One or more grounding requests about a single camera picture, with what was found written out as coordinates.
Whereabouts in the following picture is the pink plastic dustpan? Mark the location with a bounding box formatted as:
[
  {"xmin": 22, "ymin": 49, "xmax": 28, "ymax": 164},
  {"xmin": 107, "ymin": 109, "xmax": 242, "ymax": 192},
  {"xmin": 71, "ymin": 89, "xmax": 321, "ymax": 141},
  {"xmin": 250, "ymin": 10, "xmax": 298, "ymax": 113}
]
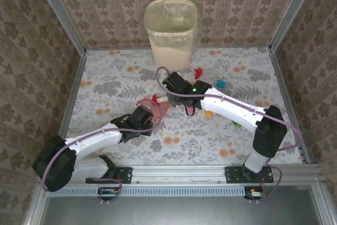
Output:
[{"xmin": 153, "ymin": 102, "xmax": 170, "ymax": 122}]

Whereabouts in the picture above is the grey metal sheet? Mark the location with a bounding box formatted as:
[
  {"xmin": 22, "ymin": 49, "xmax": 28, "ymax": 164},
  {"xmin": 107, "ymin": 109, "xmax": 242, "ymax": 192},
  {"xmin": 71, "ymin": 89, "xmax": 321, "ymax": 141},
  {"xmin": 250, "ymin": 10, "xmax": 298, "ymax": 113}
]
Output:
[{"xmin": 39, "ymin": 185, "xmax": 327, "ymax": 225}]

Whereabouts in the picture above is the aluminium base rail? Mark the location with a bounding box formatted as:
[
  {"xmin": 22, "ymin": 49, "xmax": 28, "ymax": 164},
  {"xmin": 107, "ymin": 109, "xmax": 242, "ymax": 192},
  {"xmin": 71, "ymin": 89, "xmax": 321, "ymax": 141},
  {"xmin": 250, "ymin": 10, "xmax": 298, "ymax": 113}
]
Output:
[{"xmin": 115, "ymin": 164, "xmax": 323, "ymax": 187}]

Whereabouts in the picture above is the white slotted cable duct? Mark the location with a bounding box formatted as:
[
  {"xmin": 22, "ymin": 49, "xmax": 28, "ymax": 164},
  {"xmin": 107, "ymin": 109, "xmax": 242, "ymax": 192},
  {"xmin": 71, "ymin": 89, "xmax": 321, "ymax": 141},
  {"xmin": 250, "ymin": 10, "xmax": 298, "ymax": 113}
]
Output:
[{"xmin": 47, "ymin": 185, "xmax": 250, "ymax": 197}]

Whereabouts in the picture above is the clear plastic bin liner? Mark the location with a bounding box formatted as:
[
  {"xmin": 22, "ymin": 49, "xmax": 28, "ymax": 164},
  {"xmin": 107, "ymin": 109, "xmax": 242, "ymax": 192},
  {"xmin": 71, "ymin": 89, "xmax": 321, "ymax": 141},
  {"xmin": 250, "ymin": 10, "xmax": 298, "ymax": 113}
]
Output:
[{"xmin": 144, "ymin": 0, "xmax": 204, "ymax": 50}]

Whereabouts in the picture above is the purple cable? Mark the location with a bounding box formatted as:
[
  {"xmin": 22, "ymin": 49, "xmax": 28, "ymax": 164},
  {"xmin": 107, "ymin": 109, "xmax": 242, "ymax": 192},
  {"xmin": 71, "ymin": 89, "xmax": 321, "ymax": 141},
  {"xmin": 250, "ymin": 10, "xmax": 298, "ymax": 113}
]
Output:
[
  {"xmin": 97, "ymin": 177, "xmax": 123, "ymax": 205},
  {"xmin": 249, "ymin": 163, "xmax": 283, "ymax": 204},
  {"xmin": 155, "ymin": 66, "xmax": 303, "ymax": 154},
  {"xmin": 41, "ymin": 97, "xmax": 163, "ymax": 191}
]

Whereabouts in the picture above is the small circuit board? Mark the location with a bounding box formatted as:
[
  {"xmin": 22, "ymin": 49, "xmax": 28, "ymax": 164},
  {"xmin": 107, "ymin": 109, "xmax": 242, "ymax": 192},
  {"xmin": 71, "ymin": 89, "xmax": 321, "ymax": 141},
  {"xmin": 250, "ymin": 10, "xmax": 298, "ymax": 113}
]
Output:
[
  {"xmin": 244, "ymin": 187, "xmax": 266, "ymax": 201},
  {"xmin": 97, "ymin": 187, "xmax": 120, "ymax": 201}
]

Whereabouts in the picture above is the aluminium frame post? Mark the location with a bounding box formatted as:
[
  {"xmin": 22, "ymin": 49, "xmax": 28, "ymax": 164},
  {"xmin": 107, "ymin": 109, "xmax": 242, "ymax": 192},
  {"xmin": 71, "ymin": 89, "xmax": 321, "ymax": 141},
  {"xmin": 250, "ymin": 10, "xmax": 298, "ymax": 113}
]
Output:
[
  {"xmin": 269, "ymin": 0, "xmax": 321, "ymax": 52},
  {"xmin": 31, "ymin": 0, "xmax": 87, "ymax": 55}
]

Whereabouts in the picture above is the large red crumpled paper scrap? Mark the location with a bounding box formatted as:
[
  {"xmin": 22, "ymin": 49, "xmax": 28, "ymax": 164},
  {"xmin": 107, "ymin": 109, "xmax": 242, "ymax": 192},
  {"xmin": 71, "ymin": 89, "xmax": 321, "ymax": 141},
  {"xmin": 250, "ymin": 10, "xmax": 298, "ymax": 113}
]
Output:
[{"xmin": 193, "ymin": 67, "xmax": 205, "ymax": 80}]

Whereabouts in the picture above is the aluminium side rail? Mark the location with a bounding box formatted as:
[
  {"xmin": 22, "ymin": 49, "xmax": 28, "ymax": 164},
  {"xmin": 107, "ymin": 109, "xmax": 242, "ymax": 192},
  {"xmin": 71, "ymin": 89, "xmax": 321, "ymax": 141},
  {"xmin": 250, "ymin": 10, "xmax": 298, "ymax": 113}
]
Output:
[
  {"xmin": 268, "ymin": 48, "xmax": 312, "ymax": 164},
  {"xmin": 58, "ymin": 51, "xmax": 88, "ymax": 138}
]

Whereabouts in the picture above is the cream ribbed trash bin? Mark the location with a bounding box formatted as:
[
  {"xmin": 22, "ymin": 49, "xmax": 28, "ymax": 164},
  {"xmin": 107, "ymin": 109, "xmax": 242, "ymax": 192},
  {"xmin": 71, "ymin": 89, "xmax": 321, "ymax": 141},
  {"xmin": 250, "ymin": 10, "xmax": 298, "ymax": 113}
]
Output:
[{"xmin": 144, "ymin": 0, "xmax": 199, "ymax": 70}]

